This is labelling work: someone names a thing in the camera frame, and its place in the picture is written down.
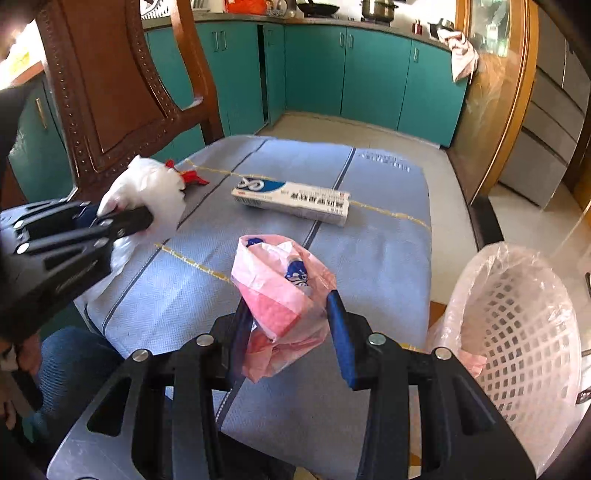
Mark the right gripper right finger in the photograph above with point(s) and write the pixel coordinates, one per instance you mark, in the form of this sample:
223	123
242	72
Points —
372	361

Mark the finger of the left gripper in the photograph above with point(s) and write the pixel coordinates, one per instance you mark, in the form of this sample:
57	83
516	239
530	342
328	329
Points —
58	215
90	234

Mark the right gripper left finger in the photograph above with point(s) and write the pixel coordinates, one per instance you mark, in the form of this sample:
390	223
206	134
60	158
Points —
211	361

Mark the red snack wrapper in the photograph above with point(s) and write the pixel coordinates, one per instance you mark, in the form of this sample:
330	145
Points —
189	177

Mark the pink plastic wrapper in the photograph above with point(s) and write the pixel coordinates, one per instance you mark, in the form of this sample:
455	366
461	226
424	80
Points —
286	289

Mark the teal kitchen cabinets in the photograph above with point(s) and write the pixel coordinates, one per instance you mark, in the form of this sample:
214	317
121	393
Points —
261	69

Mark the operator left hand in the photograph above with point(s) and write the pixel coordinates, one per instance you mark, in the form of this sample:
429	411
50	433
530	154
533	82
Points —
25	356

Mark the operator leg in jeans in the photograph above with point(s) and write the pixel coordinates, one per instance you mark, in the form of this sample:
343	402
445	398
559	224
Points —
76	363

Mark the brown wooden chair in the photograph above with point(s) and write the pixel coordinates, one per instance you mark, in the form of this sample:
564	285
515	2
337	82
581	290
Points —
111	102

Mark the clear plastic bin liner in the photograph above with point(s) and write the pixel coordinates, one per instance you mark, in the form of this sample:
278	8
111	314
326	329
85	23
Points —
461	341

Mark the blue seat cushion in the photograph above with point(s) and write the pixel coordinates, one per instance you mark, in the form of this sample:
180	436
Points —
170	284

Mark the white blue medicine box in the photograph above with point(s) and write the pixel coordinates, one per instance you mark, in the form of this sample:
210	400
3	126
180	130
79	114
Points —
301	200

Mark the dish rack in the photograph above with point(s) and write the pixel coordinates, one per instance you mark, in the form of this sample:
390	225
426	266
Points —
153	9

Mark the orange plastic bag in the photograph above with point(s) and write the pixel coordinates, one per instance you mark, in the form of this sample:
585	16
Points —
246	7

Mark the black frying pan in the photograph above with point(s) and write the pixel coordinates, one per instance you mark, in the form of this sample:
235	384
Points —
317	10

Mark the pink hanging towel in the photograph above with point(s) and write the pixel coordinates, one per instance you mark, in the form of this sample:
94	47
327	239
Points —
464	57

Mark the steel cooking pot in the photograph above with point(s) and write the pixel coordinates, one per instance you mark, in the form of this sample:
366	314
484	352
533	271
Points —
379	11

